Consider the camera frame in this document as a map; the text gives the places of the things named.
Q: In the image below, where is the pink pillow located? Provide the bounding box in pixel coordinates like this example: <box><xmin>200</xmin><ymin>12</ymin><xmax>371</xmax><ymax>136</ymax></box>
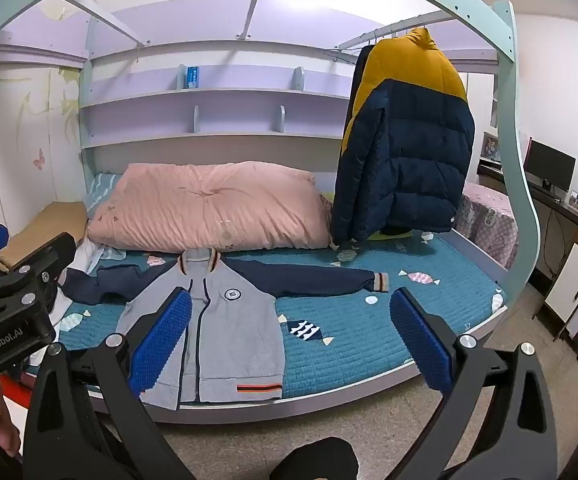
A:
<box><xmin>86</xmin><ymin>161</ymin><xmax>334</xmax><ymax>253</ymax></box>

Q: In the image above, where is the lavender wall shelf unit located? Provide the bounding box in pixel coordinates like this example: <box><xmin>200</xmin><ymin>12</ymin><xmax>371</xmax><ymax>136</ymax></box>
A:
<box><xmin>79</xmin><ymin>45</ymin><xmax>352</xmax><ymax>151</ymax></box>

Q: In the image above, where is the black computer monitor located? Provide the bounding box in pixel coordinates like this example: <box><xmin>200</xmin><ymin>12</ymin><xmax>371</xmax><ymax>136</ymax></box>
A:
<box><xmin>523</xmin><ymin>139</ymin><xmax>577</xmax><ymax>194</ymax></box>

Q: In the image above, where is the yellow navy puffer jacket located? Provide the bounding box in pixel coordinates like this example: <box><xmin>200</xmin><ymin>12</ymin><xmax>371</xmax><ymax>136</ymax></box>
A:
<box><xmin>330</xmin><ymin>27</ymin><xmax>476</xmax><ymax>246</ymax></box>

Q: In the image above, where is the tall photo frame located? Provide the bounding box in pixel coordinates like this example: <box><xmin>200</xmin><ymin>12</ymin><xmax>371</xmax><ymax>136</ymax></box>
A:
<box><xmin>481</xmin><ymin>132</ymin><xmax>501</xmax><ymax>162</ymax></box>

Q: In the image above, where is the grey navy zip jacket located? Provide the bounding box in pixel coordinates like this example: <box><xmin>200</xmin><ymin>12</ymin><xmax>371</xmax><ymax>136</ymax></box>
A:
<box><xmin>61</xmin><ymin>247</ymin><xmax>390</xmax><ymax>412</ymax></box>

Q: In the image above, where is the white wardrobe with butterfly decals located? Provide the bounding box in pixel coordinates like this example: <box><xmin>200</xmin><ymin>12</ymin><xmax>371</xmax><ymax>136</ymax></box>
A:
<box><xmin>0</xmin><ymin>60</ymin><xmax>88</xmax><ymax>281</ymax></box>

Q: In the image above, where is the pale green bunk bed frame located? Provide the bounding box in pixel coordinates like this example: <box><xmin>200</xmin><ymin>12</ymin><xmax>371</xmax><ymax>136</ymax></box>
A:
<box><xmin>0</xmin><ymin>0</ymin><xmax>542</xmax><ymax>426</ymax></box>

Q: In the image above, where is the white brown cabinet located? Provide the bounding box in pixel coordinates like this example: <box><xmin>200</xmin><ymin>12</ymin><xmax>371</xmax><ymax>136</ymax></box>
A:
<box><xmin>544</xmin><ymin>230</ymin><xmax>578</xmax><ymax>357</ymax></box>

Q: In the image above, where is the dark hanging garment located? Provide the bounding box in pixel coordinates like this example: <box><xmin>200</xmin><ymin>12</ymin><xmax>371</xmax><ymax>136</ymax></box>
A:
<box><xmin>346</xmin><ymin>42</ymin><xmax>376</xmax><ymax>128</ymax></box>

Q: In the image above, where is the red white plastic item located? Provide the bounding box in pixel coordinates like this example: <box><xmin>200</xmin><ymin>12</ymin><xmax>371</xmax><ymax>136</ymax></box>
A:
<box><xmin>0</xmin><ymin>372</ymin><xmax>37</xmax><ymax>441</ymax></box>

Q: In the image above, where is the person's left hand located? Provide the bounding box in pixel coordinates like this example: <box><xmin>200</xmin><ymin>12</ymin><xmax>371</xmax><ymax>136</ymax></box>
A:
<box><xmin>0</xmin><ymin>375</ymin><xmax>22</xmax><ymax>458</ymax></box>

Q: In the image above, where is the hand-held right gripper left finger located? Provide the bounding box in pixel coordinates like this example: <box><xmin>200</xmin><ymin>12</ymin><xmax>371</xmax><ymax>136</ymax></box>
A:
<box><xmin>23</xmin><ymin>287</ymin><xmax>193</xmax><ymax>480</ymax></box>

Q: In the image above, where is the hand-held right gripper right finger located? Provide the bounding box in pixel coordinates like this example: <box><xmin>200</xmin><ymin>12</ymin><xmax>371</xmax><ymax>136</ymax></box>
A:
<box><xmin>389</xmin><ymin>287</ymin><xmax>558</xmax><ymax>480</ymax></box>

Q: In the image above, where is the folded brown cloth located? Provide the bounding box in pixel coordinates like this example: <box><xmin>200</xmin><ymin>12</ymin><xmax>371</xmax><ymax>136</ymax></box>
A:
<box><xmin>0</xmin><ymin>201</ymin><xmax>90</xmax><ymax>276</ymax></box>

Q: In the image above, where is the dark desk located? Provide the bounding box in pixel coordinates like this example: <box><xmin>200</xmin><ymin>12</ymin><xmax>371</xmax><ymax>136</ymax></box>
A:
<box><xmin>476</xmin><ymin>157</ymin><xmax>578</xmax><ymax>281</ymax></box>

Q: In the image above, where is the pink printed bedding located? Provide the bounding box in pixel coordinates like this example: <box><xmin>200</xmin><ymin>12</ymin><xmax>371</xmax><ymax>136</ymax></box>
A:
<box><xmin>456</xmin><ymin>182</ymin><xmax>520</xmax><ymax>271</ymax></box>

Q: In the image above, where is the white cloth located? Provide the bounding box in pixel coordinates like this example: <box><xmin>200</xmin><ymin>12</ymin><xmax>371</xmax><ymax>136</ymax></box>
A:
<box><xmin>44</xmin><ymin>239</ymin><xmax>106</xmax><ymax>341</ymax></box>

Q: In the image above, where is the teal candy print bed mat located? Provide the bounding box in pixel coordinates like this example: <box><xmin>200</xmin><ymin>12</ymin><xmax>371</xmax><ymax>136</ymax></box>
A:
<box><xmin>59</xmin><ymin>232</ymin><xmax>506</xmax><ymax>401</ymax></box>

